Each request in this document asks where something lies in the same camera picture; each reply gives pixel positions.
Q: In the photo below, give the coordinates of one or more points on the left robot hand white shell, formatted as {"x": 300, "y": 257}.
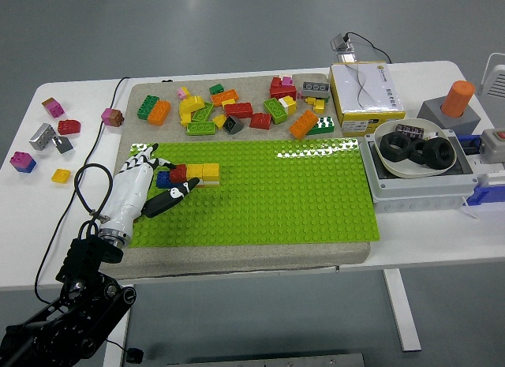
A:
{"x": 130, "y": 189}

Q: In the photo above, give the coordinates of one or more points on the red square brick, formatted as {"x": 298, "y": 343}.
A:
{"x": 260, "y": 121}
{"x": 179, "y": 173}

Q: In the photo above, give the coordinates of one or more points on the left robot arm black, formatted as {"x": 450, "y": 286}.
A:
{"x": 90, "y": 260}

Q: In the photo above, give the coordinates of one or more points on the yellow square brick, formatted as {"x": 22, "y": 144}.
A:
{"x": 211, "y": 171}
{"x": 195, "y": 172}

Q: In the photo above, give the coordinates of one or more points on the yellow flat brick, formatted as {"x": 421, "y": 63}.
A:
{"x": 61, "y": 175}

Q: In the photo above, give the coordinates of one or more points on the pink and brown brick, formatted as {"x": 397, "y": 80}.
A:
{"x": 112, "y": 117}

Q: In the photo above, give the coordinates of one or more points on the orange long brick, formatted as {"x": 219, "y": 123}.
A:
{"x": 303, "y": 124}
{"x": 225, "y": 96}
{"x": 159, "y": 112}

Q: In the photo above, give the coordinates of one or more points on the dark green long brick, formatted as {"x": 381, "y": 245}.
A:
{"x": 147, "y": 106}

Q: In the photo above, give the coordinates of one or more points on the red brick with white base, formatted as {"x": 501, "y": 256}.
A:
{"x": 69, "y": 127}

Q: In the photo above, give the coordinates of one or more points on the small yellow brick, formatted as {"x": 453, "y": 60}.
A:
{"x": 228, "y": 103}
{"x": 309, "y": 101}
{"x": 185, "y": 119}
{"x": 319, "y": 105}
{"x": 219, "y": 121}

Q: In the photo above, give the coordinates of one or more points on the lime green long brick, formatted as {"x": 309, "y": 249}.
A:
{"x": 201, "y": 128}
{"x": 275, "y": 110}
{"x": 203, "y": 113}

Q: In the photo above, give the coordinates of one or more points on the silver studded brick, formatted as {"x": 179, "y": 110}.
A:
{"x": 42, "y": 137}

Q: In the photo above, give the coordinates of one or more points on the yellow curved brick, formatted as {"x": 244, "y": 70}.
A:
{"x": 191, "y": 103}

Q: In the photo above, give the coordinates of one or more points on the small pink brick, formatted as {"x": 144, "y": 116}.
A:
{"x": 287, "y": 81}
{"x": 183, "y": 92}

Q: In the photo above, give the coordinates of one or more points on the pink brick on blue brick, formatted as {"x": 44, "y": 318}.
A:
{"x": 23, "y": 162}

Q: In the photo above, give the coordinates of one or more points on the pink brick with brown top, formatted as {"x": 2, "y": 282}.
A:
{"x": 54, "y": 107}

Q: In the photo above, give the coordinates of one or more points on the dark grey slope brick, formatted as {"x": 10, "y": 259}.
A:
{"x": 233, "y": 125}

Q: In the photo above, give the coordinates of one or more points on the green studded baseplate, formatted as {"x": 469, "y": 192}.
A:
{"x": 256, "y": 201}

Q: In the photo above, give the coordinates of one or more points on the small dark green brick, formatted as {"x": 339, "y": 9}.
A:
{"x": 216, "y": 89}

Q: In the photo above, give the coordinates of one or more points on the red long brick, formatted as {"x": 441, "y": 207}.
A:
{"x": 238, "y": 110}

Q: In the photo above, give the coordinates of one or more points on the white and yellow brick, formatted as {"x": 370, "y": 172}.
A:
{"x": 289, "y": 104}

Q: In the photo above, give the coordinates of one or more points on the red stacked bricks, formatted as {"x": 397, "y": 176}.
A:
{"x": 282, "y": 91}

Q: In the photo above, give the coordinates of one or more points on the green brick with white studs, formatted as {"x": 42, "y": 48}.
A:
{"x": 321, "y": 128}

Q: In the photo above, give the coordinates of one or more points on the grey long brick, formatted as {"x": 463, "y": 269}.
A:
{"x": 315, "y": 90}

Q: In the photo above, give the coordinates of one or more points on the silver flat plate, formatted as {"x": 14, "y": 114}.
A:
{"x": 64, "y": 144}

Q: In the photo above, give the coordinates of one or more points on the grey-brown mat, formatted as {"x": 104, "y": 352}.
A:
{"x": 236, "y": 260}

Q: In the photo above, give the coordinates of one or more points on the white table leg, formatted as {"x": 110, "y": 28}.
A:
{"x": 402, "y": 311}
{"x": 118, "y": 343}

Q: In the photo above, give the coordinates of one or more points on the black plug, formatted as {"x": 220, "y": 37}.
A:
{"x": 135, "y": 355}

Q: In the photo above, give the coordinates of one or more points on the grey metal plate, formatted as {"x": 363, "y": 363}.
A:
{"x": 276, "y": 361}

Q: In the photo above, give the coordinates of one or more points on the yellow and white cardboard box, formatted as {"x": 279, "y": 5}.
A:
{"x": 367, "y": 96}

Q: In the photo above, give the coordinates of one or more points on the small silver device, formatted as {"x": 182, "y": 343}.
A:
{"x": 344, "y": 49}

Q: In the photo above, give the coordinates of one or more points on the large black nut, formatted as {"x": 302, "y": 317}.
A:
{"x": 416, "y": 156}
{"x": 432, "y": 159}
{"x": 386, "y": 147}

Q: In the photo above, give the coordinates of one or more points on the white bowl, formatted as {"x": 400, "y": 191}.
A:
{"x": 394, "y": 167}

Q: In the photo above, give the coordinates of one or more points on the dark purple component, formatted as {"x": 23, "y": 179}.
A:
{"x": 410, "y": 130}

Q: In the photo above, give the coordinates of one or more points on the grey junction box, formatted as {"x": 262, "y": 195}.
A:
{"x": 418, "y": 193}

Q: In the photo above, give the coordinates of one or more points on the grey block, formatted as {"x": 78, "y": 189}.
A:
{"x": 434, "y": 111}

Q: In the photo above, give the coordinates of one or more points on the orange cylinder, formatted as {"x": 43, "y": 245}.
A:
{"x": 457, "y": 98}

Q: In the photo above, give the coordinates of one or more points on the white zip tie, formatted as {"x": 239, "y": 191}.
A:
{"x": 469, "y": 214}

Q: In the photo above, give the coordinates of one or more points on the small blue part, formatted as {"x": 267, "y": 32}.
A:
{"x": 467, "y": 139}

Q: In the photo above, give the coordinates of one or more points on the blue block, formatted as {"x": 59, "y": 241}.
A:
{"x": 487, "y": 193}

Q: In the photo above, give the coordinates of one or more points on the grey box with red button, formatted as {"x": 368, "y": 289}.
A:
{"x": 491, "y": 150}

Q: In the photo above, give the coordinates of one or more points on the white rail part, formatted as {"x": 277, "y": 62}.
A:
{"x": 491, "y": 177}

